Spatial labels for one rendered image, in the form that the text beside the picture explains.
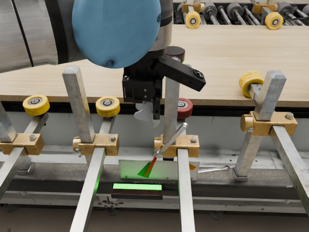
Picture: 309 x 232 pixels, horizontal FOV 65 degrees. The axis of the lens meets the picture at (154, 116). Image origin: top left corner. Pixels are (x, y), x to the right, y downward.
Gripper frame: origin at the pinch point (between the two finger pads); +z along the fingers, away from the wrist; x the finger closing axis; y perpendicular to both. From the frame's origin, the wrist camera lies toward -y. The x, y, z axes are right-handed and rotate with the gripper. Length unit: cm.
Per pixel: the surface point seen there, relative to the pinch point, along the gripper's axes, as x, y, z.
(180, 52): -11.4, -5.1, -13.0
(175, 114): -5.9, -4.7, 2.2
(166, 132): -5.9, -2.5, 9.1
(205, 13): -155, -34, 21
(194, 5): -114, -20, 5
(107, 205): -27, 28, 87
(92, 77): -38.5, 26.8, 10.8
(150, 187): -2.1, 2.1, 30.6
